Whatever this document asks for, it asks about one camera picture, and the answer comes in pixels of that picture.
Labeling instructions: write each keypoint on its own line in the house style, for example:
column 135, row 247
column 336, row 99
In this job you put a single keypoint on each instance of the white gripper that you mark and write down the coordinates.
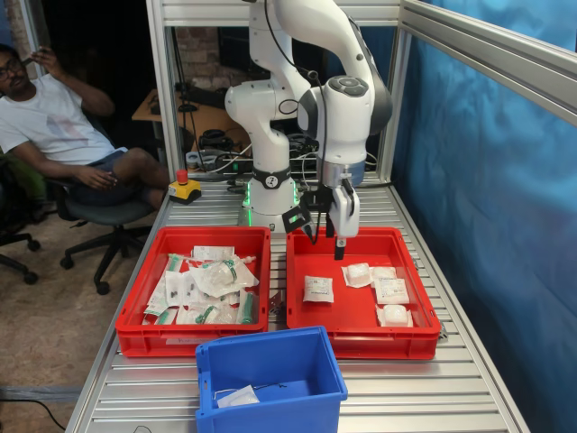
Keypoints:
column 347, row 212

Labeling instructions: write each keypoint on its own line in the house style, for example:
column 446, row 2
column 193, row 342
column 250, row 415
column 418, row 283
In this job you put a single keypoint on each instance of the clear bubble bandage pack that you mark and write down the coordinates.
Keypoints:
column 236, row 397
column 394, row 315
column 358, row 274
column 384, row 273

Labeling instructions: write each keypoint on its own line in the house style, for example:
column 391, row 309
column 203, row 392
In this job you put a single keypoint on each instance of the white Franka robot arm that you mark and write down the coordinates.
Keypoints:
column 270, row 135

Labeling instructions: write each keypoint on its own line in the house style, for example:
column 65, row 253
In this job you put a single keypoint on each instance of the printed white bandage pack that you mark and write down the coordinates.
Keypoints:
column 392, row 291
column 318, row 288

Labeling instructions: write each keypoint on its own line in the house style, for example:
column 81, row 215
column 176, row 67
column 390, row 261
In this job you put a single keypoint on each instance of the red plastic crate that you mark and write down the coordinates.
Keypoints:
column 351, row 315

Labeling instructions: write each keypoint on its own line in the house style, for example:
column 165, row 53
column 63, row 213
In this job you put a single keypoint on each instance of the green syringe pack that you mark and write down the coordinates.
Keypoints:
column 245, row 309
column 173, row 264
column 158, row 309

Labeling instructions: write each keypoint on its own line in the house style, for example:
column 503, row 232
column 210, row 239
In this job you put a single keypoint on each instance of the clear dome mask pack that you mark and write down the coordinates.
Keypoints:
column 207, row 313
column 223, row 273

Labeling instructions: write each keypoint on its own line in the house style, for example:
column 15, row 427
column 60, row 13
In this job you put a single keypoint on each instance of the printed flat white pack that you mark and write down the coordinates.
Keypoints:
column 214, row 251

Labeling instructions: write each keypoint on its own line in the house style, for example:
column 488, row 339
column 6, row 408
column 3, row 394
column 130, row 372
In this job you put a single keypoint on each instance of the power strip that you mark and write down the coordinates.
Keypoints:
column 234, row 166

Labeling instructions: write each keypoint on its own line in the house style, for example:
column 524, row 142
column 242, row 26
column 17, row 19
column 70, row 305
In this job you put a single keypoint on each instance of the yellow emergency stop button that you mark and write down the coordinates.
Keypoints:
column 185, row 189

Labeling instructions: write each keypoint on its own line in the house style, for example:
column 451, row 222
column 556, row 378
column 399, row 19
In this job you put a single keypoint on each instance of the grey tape roll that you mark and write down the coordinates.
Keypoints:
column 197, row 160

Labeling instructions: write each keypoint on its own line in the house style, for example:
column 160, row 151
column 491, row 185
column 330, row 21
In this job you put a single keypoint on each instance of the thin black thread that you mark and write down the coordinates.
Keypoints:
column 275, row 386

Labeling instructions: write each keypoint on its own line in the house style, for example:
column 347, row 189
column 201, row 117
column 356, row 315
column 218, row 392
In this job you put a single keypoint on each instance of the blue backdrop curtain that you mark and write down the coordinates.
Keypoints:
column 496, row 225

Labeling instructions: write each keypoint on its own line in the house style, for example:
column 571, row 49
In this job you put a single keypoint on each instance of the flat white paper pack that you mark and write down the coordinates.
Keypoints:
column 178, row 288

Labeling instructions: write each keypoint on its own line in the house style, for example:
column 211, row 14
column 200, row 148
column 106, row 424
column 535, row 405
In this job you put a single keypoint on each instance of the wooden desk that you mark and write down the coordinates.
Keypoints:
column 212, row 122

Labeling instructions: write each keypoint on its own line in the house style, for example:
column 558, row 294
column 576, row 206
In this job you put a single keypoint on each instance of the blue plastic storage bin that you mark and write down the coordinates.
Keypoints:
column 270, row 419

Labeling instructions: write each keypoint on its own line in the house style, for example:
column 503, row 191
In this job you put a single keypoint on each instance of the red crate with label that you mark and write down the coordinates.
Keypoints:
column 135, row 338

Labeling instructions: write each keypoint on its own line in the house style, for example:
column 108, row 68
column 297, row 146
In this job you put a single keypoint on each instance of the grey office chair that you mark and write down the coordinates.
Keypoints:
column 108, row 212

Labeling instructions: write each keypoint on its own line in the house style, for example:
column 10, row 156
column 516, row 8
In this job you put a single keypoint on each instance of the black office chair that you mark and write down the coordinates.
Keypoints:
column 30, row 277

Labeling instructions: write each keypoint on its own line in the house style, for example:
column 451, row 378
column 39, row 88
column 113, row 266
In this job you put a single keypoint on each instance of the man in white t-shirt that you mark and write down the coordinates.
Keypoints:
column 45, row 122

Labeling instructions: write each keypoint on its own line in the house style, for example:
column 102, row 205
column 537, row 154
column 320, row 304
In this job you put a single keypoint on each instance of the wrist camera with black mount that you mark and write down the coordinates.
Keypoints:
column 322, row 200

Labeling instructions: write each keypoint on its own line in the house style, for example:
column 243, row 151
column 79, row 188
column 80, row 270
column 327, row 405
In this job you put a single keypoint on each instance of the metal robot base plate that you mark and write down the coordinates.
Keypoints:
column 261, row 227

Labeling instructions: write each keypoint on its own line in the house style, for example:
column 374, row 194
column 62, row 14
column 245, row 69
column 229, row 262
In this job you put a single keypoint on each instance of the small metal angle bracket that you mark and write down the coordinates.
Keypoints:
column 444, row 331
column 276, row 306

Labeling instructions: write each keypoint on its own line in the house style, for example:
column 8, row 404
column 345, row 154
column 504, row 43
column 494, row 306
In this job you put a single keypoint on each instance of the aluminium profile frame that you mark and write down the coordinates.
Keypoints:
column 158, row 90

